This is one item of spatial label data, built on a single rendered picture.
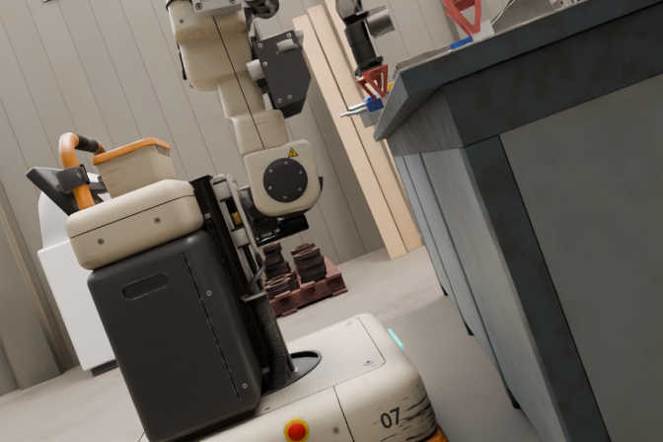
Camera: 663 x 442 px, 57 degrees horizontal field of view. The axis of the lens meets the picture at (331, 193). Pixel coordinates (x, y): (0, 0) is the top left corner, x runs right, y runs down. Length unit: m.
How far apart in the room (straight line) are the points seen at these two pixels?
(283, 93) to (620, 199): 0.80
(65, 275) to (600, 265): 3.78
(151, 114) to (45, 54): 0.91
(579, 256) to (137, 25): 4.53
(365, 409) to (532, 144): 0.68
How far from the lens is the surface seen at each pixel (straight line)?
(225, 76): 1.50
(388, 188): 4.41
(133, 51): 5.11
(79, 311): 4.37
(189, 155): 4.92
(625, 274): 0.94
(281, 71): 1.44
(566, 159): 0.90
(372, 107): 1.60
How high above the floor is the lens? 0.70
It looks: 2 degrees down
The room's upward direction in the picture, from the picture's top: 21 degrees counter-clockwise
